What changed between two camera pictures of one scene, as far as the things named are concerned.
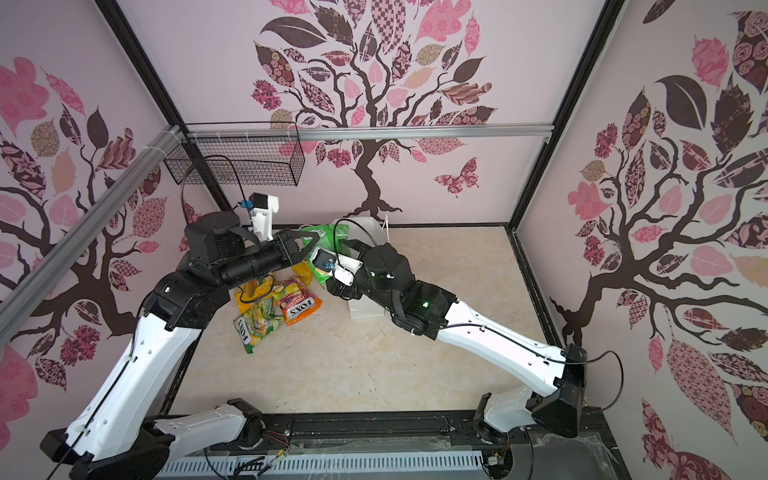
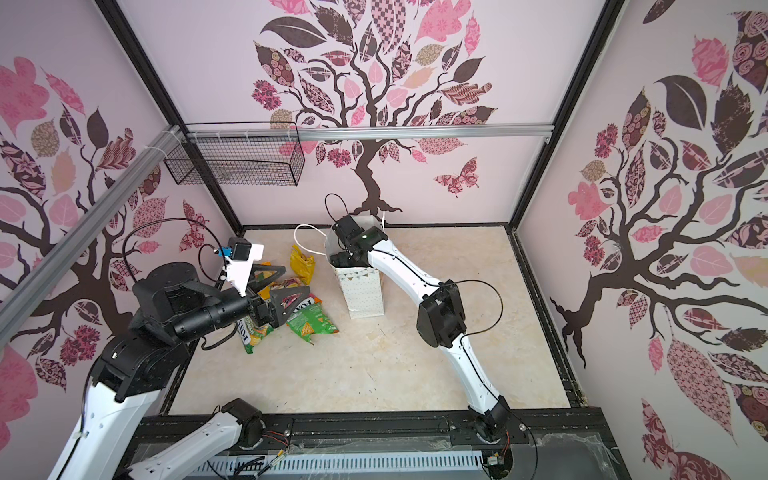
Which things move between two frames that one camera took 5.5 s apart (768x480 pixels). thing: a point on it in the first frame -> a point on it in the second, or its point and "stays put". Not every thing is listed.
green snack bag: x=329 y=240 -> x=310 y=321
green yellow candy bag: x=261 y=320 stays put
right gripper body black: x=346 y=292 -> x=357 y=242
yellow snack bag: x=304 y=271 stays put
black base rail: x=423 y=436 stays put
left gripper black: x=288 y=246 -> x=275 y=312
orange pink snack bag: x=295 y=301 stays put
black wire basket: x=238 y=154 stays put
